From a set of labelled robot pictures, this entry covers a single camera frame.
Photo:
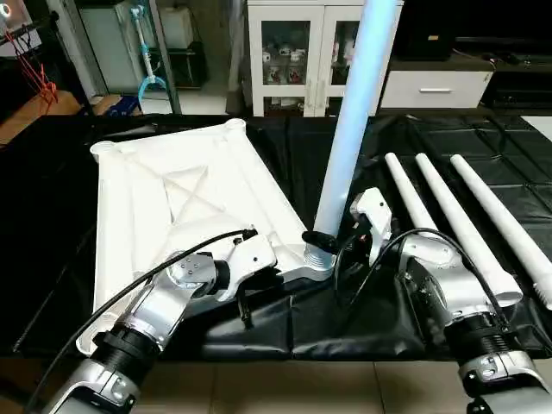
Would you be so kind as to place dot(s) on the white plastic table top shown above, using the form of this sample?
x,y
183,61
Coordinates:
x,y
155,198

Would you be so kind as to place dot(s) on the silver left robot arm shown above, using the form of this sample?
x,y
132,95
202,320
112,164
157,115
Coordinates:
x,y
155,310

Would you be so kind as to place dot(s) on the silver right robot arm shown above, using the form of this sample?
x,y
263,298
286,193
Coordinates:
x,y
448,285

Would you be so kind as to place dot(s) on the black work mat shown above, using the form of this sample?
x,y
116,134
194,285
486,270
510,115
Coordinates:
x,y
362,323

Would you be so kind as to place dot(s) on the white drawer unit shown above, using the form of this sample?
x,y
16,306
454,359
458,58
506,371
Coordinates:
x,y
435,86

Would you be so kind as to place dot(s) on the white glass-door cabinet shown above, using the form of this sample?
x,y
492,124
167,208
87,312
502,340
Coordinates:
x,y
289,52

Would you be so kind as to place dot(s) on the blue and yellow box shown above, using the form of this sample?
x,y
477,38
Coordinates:
x,y
125,105

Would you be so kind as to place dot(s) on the black speaker box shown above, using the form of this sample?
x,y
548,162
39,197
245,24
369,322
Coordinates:
x,y
427,30

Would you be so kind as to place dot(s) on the brown wooden desk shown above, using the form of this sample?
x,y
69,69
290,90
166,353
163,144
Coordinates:
x,y
34,116

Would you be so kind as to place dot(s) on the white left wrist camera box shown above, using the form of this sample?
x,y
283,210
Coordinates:
x,y
250,254

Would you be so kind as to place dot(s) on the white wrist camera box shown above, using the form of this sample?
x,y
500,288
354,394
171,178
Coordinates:
x,y
250,254
373,211

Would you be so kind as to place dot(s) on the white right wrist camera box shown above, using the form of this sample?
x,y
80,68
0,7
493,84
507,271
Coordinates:
x,y
373,211

